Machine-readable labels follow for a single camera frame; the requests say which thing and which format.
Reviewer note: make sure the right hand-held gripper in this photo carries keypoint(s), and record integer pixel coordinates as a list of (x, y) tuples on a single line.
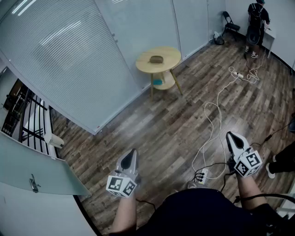
[(247, 164)]

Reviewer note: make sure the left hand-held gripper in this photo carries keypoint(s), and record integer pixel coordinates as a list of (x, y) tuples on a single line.
[(121, 185)]

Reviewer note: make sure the brown lumpy object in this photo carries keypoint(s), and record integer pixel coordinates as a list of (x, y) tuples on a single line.
[(156, 59)]

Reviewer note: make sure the person's left forearm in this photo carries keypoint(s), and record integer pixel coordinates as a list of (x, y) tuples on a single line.
[(124, 214)]

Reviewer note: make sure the person's right forearm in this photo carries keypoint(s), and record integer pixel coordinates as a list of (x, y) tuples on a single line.
[(250, 191)]

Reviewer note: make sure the person's grey shoe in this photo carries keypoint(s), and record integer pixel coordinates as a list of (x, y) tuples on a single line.
[(191, 184)]

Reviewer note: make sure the white appliance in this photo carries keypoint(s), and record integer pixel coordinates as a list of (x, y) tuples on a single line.
[(54, 139)]

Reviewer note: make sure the person's dark shirt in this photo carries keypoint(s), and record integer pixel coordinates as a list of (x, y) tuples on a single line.
[(196, 214)]

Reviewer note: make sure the small blue object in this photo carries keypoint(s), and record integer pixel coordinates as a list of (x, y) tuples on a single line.
[(157, 81)]

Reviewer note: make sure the frosted glass door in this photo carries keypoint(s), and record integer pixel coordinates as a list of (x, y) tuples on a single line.
[(34, 163)]

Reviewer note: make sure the bag on floor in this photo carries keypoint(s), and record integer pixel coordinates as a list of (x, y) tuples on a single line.
[(218, 39)]

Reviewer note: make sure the black metal railing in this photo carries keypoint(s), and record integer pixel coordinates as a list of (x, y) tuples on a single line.
[(30, 110)]

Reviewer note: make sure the round wooden side table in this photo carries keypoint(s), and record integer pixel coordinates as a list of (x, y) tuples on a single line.
[(166, 55)]

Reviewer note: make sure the black folding chair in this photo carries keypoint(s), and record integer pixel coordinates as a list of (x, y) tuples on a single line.
[(231, 25)]

